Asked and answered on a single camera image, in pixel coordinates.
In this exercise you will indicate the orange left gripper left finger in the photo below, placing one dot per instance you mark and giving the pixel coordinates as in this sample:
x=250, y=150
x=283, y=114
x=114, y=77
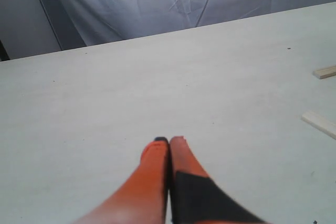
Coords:
x=143, y=196

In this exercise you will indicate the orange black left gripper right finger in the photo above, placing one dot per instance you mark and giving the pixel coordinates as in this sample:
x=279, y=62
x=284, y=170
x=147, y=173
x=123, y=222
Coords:
x=195, y=197

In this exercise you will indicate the white backdrop cloth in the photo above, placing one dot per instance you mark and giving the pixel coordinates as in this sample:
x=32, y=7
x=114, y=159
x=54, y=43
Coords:
x=34, y=27

